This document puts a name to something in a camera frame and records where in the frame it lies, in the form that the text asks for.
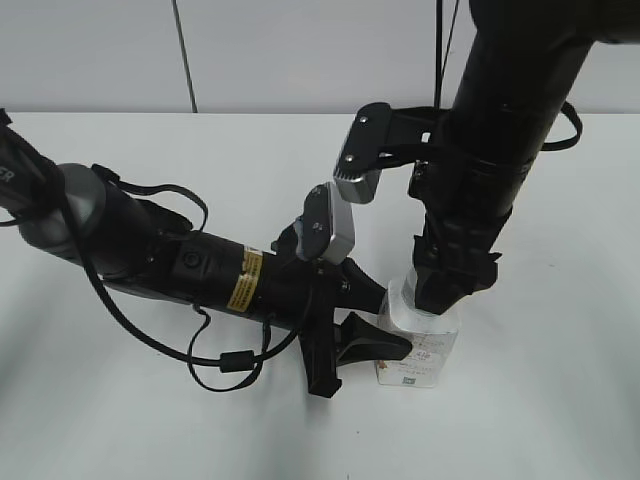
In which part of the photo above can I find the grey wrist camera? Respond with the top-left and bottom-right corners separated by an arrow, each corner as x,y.
333,102 -> 392,204
271,181 -> 355,265

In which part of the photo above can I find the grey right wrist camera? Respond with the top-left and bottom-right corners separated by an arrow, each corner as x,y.
333,102 -> 392,204

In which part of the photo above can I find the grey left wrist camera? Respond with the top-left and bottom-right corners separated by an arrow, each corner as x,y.
271,181 -> 355,265

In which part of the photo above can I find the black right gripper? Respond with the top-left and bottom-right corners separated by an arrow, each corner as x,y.
408,159 -> 515,315

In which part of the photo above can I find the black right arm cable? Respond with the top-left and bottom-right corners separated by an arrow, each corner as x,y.
542,99 -> 582,152

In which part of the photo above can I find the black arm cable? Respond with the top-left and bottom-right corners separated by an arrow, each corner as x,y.
542,99 -> 582,152
49,164 -> 314,391

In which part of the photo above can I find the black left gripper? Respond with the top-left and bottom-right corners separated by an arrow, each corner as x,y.
259,252 -> 412,399

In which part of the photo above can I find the white round bottle cap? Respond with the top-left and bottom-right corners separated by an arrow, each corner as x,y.
401,267 -> 419,308

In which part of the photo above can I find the white yili changqing bottle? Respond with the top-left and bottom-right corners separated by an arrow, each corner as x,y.
376,275 -> 461,388

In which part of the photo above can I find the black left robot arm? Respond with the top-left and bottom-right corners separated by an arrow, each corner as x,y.
1,116 -> 411,398

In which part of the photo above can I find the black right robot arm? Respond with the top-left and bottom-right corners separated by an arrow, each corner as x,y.
409,1 -> 639,314

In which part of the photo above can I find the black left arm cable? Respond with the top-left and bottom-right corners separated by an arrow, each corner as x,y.
49,164 -> 314,391

